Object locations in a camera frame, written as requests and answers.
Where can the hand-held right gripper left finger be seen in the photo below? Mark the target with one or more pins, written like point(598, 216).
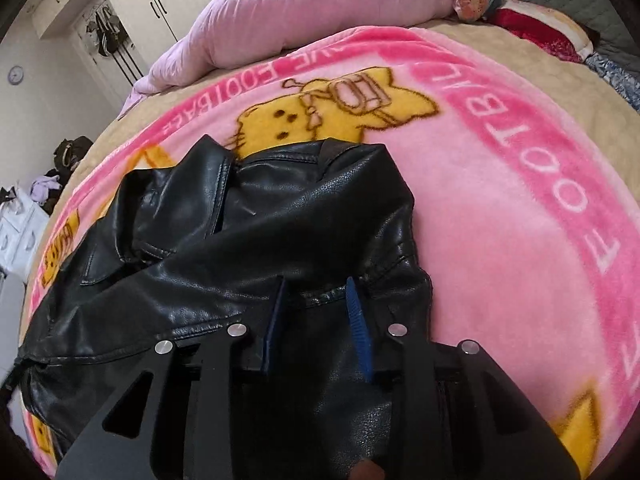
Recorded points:
point(274, 327)

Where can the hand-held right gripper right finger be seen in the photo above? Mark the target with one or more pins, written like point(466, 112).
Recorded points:
point(361, 332)

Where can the black leather jacket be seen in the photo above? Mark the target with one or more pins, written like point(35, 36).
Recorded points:
point(280, 230)

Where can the pink printed blanket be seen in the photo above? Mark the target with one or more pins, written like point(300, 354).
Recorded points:
point(500, 240)

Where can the lilac cloth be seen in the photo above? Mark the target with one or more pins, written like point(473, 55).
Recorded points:
point(46, 189)

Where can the dark bag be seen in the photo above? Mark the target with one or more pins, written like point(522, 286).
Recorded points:
point(70, 152)

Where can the white drawer cabinet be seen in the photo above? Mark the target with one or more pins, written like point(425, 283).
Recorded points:
point(15, 240)

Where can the pink duvet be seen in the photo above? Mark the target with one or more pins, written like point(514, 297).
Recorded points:
point(310, 15)

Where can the beige bed cover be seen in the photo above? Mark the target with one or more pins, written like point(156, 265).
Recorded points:
point(550, 67)

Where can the hanging bags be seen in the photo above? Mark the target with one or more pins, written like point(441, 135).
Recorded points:
point(102, 32)

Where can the white wardrobe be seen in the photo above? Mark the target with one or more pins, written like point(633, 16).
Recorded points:
point(115, 15)

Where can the red patterned pillow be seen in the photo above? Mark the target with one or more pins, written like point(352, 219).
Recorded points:
point(542, 30)

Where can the blue floral cloth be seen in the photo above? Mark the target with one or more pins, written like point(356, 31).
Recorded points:
point(616, 76)

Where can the round wall clock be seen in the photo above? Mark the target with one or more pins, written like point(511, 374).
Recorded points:
point(15, 75)

